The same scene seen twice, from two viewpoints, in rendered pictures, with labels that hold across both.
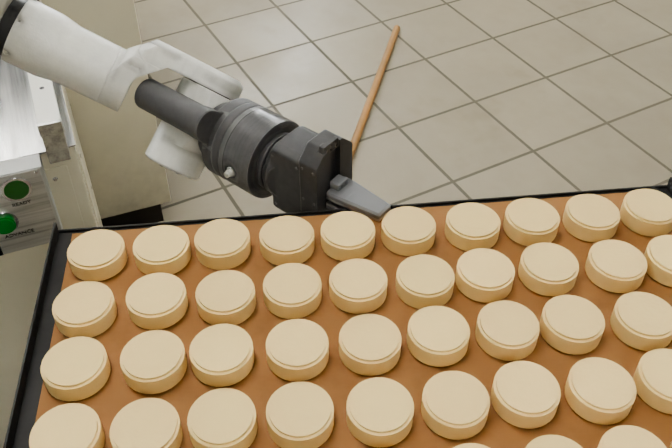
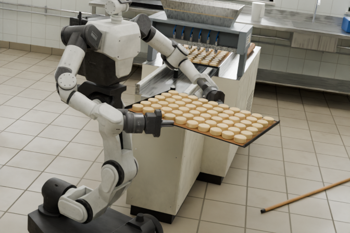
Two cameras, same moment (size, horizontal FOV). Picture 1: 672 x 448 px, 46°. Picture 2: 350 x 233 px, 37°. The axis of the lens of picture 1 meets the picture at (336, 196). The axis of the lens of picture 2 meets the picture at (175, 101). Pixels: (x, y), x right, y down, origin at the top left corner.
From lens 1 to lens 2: 2.05 m
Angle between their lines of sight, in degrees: 38
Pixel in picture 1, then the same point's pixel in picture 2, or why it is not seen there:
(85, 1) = not seen: hidden behind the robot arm
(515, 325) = (224, 115)
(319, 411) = (186, 109)
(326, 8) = (335, 160)
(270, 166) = (210, 95)
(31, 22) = (186, 62)
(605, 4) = not seen: outside the picture
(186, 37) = (272, 148)
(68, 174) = not seen: hidden behind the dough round
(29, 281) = (165, 135)
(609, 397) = (226, 122)
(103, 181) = (205, 157)
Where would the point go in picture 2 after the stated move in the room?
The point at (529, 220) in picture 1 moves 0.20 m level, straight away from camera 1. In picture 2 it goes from (244, 112) to (274, 107)
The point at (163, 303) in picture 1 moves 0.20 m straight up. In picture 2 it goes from (176, 98) to (181, 57)
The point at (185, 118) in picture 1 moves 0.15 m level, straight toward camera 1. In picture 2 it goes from (201, 84) to (190, 91)
